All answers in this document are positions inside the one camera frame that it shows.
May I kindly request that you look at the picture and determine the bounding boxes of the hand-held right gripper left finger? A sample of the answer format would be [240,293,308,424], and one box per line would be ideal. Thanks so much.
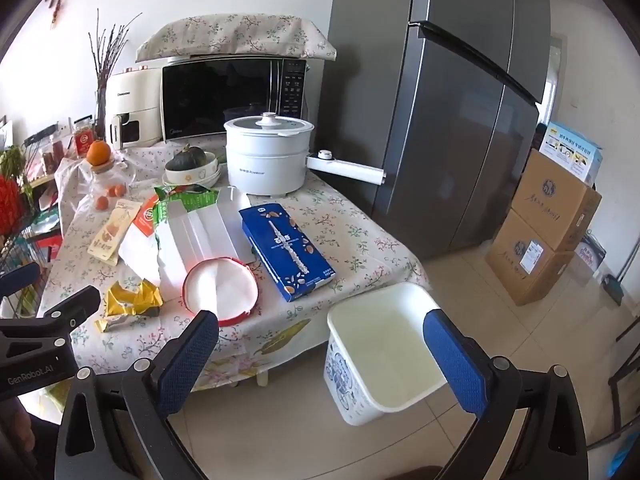
[57,309,221,480]

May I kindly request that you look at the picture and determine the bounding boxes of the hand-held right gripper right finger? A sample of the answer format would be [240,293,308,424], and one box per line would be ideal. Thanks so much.
[422,309,588,480]

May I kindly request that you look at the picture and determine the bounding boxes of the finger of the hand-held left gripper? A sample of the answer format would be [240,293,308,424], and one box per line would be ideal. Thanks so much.
[42,285,102,335]
[0,261,42,307]

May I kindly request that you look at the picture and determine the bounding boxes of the white blue print bin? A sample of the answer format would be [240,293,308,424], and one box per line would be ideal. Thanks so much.
[326,281,451,427]

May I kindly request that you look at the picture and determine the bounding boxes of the person's left forearm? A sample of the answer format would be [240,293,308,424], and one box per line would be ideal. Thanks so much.
[0,400,33,480]

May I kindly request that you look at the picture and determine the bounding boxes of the yellow crumpled wrapper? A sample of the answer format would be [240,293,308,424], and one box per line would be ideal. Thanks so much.
[103,280,164,318]

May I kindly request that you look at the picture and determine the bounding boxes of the red rimmed round lid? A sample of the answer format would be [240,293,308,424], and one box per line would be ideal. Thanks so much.
[182,256,259,326]

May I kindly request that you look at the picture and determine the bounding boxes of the red bag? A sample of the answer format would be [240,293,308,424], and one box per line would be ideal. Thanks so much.
[0,175,26,236]

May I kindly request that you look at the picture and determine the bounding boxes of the cream bread packet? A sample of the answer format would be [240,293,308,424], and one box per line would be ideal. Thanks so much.
[87,199,141,263]

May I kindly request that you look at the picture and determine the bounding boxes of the orange white packet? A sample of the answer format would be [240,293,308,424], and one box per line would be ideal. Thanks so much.
[131,195,160,238]

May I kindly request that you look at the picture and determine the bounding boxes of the clear plastic bag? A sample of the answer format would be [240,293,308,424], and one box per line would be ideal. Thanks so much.
[54,156,137,221]

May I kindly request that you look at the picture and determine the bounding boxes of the green plant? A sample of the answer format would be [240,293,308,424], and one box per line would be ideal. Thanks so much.
[0,145,33,206]

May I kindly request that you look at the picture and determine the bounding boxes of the brown cardboard box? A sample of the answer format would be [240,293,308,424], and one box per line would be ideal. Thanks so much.
[484,207,576,307]
[510,147,603,253]

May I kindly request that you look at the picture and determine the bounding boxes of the white folded carton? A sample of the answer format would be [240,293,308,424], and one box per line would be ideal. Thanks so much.
[157,187,258,301]

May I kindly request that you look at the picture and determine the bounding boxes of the jar of red preserves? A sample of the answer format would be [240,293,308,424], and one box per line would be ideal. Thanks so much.
[41,136,66,171]

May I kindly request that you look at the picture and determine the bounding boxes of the blue carton box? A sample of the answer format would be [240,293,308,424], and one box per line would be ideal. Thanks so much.
[238,202,337,303]

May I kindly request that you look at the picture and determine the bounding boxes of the large orange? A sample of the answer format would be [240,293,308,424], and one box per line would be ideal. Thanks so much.
[86,140,111,166]

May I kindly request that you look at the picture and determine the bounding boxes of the floral tablecloth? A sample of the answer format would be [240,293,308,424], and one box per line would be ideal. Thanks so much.
[35,135,431,391]

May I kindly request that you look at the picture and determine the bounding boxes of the red label jar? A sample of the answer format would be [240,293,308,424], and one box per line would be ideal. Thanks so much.
[71,117,97,158]

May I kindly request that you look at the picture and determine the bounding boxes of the white flower print bowl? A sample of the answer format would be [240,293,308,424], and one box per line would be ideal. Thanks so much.
[164,152,219,184]

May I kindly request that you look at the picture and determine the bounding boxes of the white plate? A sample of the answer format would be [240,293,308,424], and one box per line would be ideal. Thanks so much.
[161,165,223,188]
[162,160,222,185]

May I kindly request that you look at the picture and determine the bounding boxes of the dark green squash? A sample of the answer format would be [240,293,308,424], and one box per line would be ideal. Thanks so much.
[165,144,208,172]

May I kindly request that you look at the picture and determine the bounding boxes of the glass vase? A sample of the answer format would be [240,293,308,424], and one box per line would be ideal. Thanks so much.
[94,87,109,141]

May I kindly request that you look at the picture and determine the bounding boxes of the white electric cooking pot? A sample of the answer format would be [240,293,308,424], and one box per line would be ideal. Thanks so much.
[223,112,388,195]

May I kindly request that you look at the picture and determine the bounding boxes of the cream air fryer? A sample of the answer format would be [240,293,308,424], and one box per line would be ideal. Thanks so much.
[102,62,168,150]

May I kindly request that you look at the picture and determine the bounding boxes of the dried twigs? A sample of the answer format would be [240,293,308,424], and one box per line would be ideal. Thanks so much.
[87,7,143,91]

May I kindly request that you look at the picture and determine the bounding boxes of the grey refrigerator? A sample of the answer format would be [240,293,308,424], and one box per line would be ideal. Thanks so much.
[320,0,551,263]

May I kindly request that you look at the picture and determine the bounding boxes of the light blue printed box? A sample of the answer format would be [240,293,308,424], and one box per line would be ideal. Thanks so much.
[539,121,604,187]

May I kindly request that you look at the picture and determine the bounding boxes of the black microwave oven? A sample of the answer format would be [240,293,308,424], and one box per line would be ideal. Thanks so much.
[160,56,310,143]

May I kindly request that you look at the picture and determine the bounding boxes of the floral cushion cover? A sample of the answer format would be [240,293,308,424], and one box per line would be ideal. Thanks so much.
[135,14,337,63]

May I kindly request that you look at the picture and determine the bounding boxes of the black wire rack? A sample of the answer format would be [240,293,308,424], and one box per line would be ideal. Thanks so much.
[0,120,66,321]

